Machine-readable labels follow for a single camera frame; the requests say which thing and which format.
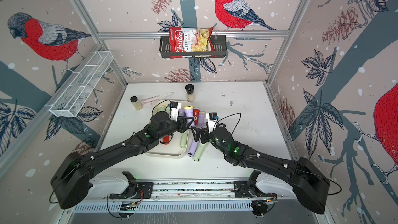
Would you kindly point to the black cap spice grinder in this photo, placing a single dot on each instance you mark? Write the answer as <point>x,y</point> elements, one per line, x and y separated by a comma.
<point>190,92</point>

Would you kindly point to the black wall basket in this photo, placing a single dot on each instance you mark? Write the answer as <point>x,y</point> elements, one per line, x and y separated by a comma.
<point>219,43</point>

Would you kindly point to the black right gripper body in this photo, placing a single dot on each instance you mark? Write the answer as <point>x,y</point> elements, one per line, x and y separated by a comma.
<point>206,135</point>

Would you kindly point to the red cassava chips bag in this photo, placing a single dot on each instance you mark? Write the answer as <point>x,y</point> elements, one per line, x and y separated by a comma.
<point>190,40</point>

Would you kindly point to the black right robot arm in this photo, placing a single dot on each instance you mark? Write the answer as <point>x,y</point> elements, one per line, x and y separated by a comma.
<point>309,185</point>

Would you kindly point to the tall purple flashlight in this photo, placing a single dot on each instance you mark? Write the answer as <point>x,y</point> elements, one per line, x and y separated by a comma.
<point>188,111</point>

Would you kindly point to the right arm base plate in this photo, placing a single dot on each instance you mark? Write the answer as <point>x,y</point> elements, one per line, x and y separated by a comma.
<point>247,189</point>

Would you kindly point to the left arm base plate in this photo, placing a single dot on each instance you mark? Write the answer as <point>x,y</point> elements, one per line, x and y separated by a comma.
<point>139,190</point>

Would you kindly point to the green flashlight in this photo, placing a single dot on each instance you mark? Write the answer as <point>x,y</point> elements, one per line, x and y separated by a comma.
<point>199,152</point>
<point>161,108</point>
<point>184,140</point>

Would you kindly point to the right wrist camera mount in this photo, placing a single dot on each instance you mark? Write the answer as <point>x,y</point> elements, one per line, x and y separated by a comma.
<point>212,119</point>

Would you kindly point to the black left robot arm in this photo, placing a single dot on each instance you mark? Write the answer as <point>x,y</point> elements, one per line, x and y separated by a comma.
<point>71,182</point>

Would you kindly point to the small black cap jar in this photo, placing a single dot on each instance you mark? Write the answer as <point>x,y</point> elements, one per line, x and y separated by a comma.
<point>136,103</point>

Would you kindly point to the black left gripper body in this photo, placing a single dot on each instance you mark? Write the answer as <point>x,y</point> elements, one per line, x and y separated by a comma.
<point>181,127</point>

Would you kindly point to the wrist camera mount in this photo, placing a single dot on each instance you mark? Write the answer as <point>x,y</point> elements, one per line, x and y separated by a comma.
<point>175,108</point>
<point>212,119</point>

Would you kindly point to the white rectangular storage tray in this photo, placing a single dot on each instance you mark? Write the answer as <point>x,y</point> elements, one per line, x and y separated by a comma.
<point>172,150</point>

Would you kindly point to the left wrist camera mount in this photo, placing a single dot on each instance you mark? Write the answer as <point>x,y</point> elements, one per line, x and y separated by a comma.
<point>175,108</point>

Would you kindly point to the white wire mesh shelf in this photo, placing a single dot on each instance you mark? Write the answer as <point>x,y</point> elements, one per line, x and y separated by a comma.
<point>83,83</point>

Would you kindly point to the red flashlight with white logo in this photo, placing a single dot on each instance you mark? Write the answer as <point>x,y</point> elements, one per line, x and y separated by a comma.
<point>196,112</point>

